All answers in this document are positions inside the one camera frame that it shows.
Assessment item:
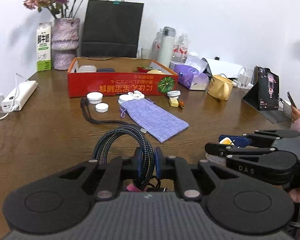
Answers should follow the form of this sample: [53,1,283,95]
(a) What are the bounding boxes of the translucent white plastic bottle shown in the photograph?
[78,65,97,73]

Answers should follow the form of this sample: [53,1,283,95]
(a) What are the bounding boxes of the purple knitted pouch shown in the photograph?
[120,99,189,143]

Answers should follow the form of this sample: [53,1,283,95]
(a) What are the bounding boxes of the clear water bottle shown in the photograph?
[151,28,163,60]
[171,33,189,63]

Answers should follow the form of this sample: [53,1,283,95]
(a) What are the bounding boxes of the black braided cable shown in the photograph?
[91,125,157,192]

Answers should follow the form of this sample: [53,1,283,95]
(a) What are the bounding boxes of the clear water bottle right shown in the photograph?
[171,33,189,63]

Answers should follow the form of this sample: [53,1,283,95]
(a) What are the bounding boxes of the yellow ceramic mug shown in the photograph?
[207,75,234,101]

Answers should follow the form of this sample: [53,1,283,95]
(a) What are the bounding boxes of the clear water bottle left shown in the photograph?
[151,28,163,60]

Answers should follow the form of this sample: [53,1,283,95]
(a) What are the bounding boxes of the white charger with cable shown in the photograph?
[233,67,254,91]

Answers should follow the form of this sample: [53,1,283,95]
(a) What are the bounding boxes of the white thermos bottle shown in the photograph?
[157,27,176,67]

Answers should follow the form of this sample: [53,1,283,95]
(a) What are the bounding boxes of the white power strip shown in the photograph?
[1,81,38,113]

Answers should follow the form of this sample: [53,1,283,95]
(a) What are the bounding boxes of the red cardboard box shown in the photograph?
[67,57,179,98]

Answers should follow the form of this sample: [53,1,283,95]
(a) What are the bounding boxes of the yellow plush toy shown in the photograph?
[147,69,164,74]

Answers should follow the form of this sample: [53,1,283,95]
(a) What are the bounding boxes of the white green milk carton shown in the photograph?
[36,22,52,72]

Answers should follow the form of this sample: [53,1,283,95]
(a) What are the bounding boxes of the clear drinking glass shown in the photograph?
[141,48,152,59]

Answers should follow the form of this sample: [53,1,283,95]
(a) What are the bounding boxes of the dark blue pouch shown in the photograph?
[97,68,115,73]

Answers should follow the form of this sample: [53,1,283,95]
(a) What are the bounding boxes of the black paper bag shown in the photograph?
[81,0,144,58]

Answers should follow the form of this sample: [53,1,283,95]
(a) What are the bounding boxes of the small orange figurine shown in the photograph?
[179,101,185,108]

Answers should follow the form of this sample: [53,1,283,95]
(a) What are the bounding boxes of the tablet in grey case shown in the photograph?
[242,66,291,124]

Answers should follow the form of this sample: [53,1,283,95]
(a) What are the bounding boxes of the white jar lid small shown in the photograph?
[95,103,109,113]

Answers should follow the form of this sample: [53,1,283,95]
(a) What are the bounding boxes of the red artificial flower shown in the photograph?
[136,66,153,73]

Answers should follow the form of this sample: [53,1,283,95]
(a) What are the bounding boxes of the white jar lid large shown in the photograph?
[87,92,103,105]

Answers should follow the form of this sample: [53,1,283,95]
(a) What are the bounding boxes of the white small jar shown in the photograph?
[167,90,181,99]

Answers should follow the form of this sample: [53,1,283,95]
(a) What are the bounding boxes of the purple speckled vase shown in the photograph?
[52,18,80,70]

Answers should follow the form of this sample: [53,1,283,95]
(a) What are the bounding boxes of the purple tissue pack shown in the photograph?
[170,52,210,91]

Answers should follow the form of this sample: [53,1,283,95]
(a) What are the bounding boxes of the bystander hand with phone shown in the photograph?
[287,92,300,132]

